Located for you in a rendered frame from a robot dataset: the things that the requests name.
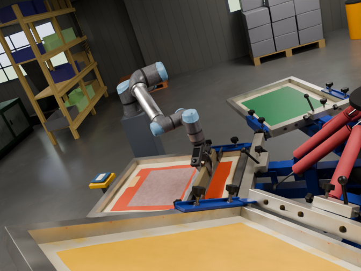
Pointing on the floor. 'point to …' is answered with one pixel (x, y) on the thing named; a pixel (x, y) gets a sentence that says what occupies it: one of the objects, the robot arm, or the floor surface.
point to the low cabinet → (13, 125)
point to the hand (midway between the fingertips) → (206, 174)
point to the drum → (354, 18)
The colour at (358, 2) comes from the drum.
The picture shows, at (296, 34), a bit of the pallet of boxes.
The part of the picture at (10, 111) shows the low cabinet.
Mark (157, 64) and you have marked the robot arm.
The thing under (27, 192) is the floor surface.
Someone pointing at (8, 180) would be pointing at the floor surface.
